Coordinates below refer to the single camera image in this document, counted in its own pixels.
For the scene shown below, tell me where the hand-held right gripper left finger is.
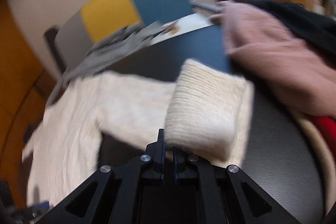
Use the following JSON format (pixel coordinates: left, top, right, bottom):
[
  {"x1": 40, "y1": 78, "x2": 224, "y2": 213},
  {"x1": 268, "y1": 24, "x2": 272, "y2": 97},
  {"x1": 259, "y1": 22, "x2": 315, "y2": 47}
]
[{"x1": 39, "y1": 129, "x2": 166, "y2": 224}]

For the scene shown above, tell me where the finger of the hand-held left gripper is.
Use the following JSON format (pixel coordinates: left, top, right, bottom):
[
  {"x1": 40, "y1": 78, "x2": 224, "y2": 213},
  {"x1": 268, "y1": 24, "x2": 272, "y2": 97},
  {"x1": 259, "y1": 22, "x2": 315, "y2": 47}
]
[{"x1": 26, "y1": 200, "x2": 50, "y2": 214}]

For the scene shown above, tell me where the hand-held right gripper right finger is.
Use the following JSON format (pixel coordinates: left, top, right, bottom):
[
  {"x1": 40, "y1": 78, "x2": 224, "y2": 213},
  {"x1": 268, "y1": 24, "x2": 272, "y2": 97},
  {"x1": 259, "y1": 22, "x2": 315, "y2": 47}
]
[{"x1": 173, "y1": 148, "x2": 300, "y2": 224}]

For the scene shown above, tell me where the cream knit sweater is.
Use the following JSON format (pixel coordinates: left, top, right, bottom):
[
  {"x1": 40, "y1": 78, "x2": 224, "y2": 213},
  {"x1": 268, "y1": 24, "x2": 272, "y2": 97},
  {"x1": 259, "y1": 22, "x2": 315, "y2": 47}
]
[{"x1": 22, "y1": 59, "x2": 255, "y2": 210}]

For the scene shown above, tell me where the grey garment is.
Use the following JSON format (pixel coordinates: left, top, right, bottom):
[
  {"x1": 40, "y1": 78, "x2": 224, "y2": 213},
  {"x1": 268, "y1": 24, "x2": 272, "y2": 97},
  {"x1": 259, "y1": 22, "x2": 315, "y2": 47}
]
[{"x1": 49, "y1": 21, "x2": 168, "y2": 104}]

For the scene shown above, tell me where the orange wooden cabinet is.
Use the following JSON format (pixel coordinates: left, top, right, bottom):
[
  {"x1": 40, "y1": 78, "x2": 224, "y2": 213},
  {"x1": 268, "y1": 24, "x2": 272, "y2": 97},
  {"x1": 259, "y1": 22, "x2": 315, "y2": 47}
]
[{"x1": 0, "y1": 0, "x2": 62, "y2": 211}]

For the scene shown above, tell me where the white printed seat cushion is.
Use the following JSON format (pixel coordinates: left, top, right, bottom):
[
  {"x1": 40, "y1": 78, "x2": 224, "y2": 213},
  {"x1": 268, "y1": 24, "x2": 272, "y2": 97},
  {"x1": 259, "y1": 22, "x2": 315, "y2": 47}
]
[{"x1": 150, "y1": 14, "x2": 213, "y2": 45}]

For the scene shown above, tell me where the pink knit sweater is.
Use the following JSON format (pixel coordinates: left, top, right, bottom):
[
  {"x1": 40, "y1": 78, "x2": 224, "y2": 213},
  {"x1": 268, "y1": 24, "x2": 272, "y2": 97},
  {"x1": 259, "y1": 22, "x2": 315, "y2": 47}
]
[{"x1": 218, "y1": 1, "x2": 336, "y2": 119}]

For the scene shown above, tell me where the pink red quilt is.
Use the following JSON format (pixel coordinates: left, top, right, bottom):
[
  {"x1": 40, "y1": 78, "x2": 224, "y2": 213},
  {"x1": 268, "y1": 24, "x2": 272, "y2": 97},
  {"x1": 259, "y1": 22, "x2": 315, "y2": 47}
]
[{"x1": 311, "y1": 115, "x2": 336, "y2": 159}]

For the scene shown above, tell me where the black garment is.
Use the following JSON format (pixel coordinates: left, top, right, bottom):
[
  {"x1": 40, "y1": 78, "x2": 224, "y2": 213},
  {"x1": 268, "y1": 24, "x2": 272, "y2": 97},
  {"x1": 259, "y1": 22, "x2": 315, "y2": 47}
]
[{"x1": 236, "y1": 0, "x2": 336, "y2": 69}]

